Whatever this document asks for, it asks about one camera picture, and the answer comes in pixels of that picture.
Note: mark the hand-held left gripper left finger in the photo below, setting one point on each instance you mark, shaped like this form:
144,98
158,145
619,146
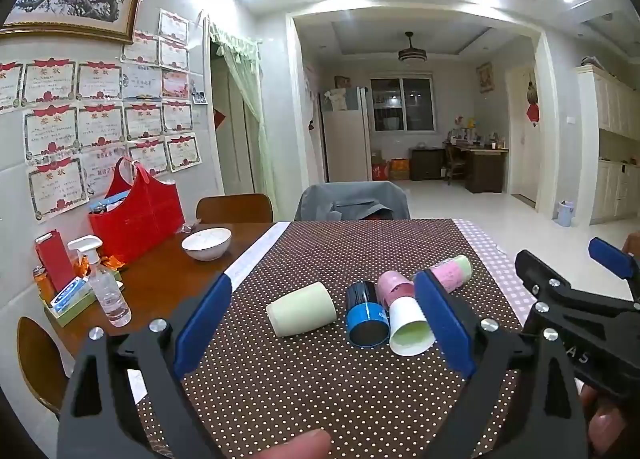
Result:
202,321

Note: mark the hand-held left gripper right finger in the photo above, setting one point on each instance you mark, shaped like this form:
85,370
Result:
445,324

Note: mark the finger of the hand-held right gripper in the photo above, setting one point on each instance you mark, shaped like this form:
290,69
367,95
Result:
607,254
531,266

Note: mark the white cup green inside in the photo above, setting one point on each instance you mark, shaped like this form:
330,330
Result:
410,329

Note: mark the pink and green cup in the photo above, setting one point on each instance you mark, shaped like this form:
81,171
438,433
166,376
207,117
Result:
454,271

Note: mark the pink patterned cup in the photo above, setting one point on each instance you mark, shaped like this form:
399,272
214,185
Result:
395,286

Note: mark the black and blue cup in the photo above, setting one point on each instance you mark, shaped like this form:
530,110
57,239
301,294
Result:
367,320

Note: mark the light green cup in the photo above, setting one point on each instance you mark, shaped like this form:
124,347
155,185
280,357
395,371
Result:
300,310

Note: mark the person's right hand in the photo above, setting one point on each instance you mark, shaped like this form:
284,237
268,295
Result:
607,426

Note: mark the person's left hand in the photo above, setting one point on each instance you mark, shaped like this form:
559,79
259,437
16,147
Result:
295,445

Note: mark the pink checked tablecloth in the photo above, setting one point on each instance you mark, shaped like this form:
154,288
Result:
492,259

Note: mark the light blue trash bin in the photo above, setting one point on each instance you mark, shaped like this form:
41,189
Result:
565,215

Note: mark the white bowl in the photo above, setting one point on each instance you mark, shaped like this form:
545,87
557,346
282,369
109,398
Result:
206,243

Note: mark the clear spray bottle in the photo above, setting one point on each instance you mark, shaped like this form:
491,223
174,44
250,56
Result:
111,296

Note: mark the cream kitchen cabinets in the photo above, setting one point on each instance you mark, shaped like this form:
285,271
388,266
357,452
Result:
612,149

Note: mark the orange snack wrapper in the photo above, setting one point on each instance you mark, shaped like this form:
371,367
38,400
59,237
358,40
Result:
111,263

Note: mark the dark wooden desk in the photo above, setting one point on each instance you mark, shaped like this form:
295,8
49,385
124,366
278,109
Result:
482,169

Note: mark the red tote bag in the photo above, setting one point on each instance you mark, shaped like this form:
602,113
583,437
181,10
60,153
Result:
145,221

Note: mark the wooden chair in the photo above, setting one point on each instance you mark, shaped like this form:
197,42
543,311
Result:
40,364
234,208

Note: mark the green tray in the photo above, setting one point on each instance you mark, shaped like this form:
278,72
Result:
75,315

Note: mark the cream door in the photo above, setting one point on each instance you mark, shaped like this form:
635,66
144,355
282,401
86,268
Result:
520,139

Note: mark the dark desk chair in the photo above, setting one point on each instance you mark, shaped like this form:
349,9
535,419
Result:
454,164

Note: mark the blue and white packet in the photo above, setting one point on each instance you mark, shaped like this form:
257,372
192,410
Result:
70,294

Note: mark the brown polka dot tablecloth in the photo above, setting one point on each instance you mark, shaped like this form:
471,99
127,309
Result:
325,389

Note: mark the grey jacket on chair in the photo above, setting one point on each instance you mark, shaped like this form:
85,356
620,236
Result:
350,199

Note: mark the red box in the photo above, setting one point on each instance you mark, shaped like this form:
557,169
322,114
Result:
54,261

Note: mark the red hanging door ornament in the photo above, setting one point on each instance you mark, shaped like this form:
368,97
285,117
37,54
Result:
532,104

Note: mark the cardboard boxes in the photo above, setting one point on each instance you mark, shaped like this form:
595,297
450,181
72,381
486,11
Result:
390,169

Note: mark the orange can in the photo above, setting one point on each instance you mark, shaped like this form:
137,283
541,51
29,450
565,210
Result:
41,284

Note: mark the red paper door decoration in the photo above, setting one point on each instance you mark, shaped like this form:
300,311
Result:
219,118

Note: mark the window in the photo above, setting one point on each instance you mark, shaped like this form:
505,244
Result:
402,104

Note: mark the white refrigerator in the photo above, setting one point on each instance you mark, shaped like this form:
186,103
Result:
345,139

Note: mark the green sheer curtain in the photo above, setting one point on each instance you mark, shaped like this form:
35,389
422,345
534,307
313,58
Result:
247,89

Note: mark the ceiling fan lamp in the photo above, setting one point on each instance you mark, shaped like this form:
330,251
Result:
412,55

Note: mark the framed wall picture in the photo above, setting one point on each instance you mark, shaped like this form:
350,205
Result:
484,77

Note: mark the wall of award certificates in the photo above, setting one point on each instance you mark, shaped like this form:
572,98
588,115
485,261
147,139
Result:
100,124

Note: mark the small wall photo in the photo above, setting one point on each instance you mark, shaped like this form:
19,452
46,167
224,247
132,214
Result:
199,97

